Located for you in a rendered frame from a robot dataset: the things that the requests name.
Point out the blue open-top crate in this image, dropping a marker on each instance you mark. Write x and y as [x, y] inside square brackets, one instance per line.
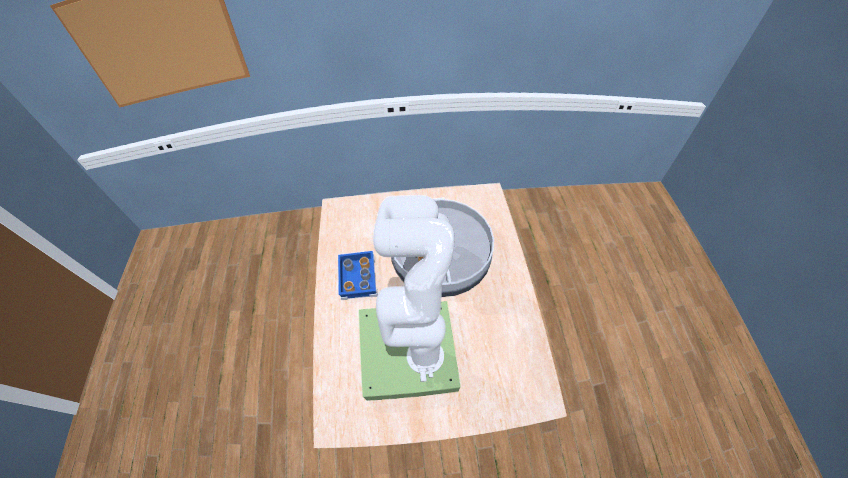
[354, 276]

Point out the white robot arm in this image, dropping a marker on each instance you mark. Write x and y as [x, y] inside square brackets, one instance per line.
[421, 232]

